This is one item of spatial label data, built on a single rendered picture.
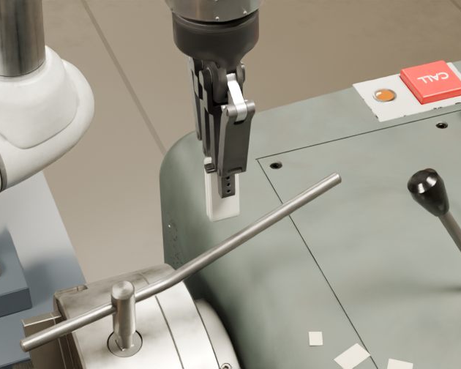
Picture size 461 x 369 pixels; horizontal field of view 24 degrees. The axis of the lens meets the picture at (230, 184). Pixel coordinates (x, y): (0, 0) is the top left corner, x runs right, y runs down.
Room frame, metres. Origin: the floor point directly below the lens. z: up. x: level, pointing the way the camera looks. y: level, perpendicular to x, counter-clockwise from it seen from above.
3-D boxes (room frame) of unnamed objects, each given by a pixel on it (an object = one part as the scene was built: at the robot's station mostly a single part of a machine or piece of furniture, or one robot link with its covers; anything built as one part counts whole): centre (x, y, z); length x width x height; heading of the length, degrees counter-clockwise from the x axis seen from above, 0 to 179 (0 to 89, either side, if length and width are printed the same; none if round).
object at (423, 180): (0.71, -0.18, 1.38); 0.04 x 0.03 x 0.05; 110
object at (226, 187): (0.74, 0.00, 1.36); 0.03 x 0.01 x 0.05; 20
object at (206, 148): (0.78, 0.01, 1.42); 0.04 x 0.01 x 0.11; 110
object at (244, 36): (0.77, 0.01, 1.49); 0.08 x 0.07 x 0.09; 20
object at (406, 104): (1.02, -0.22, 1.23); 0.13 x 0.08 x 0.06; 110
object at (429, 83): (1.03, -0.24, 1.26); 0.06 x 0.06 x 0.02; 20
